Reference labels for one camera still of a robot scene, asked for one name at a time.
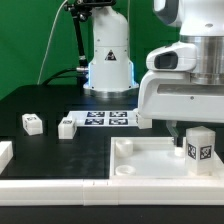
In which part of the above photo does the white obstacle fence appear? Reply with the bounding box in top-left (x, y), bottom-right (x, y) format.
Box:
top-left (0, 176), bottom-right (224, 206)

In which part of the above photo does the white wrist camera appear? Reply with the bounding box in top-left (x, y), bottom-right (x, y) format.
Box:
top-left (146, 41), bottom-right (197, 71)

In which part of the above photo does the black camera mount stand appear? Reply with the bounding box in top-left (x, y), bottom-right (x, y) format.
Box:
top-left (64, 0), bottom-right (116, 73)

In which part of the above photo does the white square tabletop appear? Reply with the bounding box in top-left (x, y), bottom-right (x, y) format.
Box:
top-left (109, 137), bottom-right (224, 179)

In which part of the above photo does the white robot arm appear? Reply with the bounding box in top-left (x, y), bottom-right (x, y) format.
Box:
top-left (84, 0), bottom-right (224, 128)

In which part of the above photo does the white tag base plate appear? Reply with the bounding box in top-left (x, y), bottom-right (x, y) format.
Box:
top-left (67, 110), bottom-right (137, 127)

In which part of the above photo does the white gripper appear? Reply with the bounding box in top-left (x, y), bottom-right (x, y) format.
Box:
top-left (137, 71), bottom-right (224, 145)

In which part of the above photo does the white cable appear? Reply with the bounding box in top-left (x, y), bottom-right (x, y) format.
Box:
top-left (37, 0), bottom-right (69, 86)

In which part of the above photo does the black cable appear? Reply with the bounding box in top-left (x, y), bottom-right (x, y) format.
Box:
top-left (43, 68), bottom-right (89, 86)

